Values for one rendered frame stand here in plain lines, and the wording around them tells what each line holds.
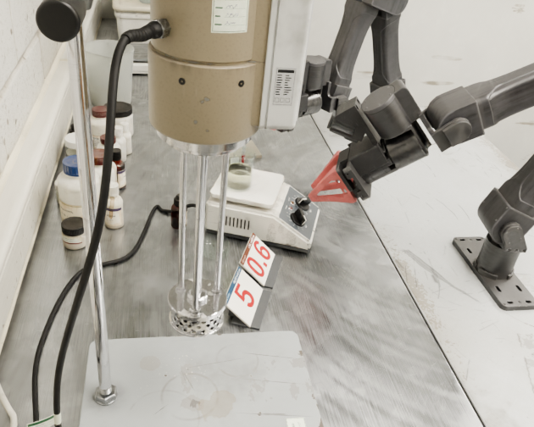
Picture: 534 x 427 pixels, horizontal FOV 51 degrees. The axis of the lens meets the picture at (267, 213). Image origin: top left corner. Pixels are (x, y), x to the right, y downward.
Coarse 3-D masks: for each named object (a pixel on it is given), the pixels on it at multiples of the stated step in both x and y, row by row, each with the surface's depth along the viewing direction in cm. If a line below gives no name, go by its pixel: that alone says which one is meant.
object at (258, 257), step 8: (256, 240) 98; (256, 248) 96; (264, 248) 98; (248, 256) 94; (256, 256) 95; (264, 256) 97; (248, 264) 92; (256, 264) 94; (264, 264) 96; (256, 272) 93; (264, 272) 94
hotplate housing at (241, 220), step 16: (208, 208) 100; (240, 208) 100; (256, 208) 100; (272, 208) 100; (208, 224) 102; (240, 224) 101; (256, 224) 100; (272, 224) 99; (272, 240) 101; (288, 240) 100; (304, 240) 100
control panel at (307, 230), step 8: (288, 192) 107; (296, 192) 108; (288, 200) 105; (288, 208) 103; (296, 208) 104; (312, 208) 108; (280, 216) 99; (288, 216) 101; (312, 216) 106; (288, 224) 99; (312, 224) 104; (304, 232) 101
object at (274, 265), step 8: (272, 256) 99; (280, 256) 100; (272, 264) 97; (280, 264) 98; (248, 272) 92; (272, 272) 96; (256, 280) 93; (264, 280) 93; (272, 280) 94; (272, 288) 92
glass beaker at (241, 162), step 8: (248, 144) 100; (232, 152) 101; (240, 152) 101; (248, 152) 101; (232, 160) 97; (240, 160) 97; (248, 160) 97; (232, 168) 98; (240, 168) 98; (248, 168) 98; (232, 176) 99; (240, 176) 99; (248, 176) 99; (232, 184) 100; (240, 184) 99; (248, 184) 100
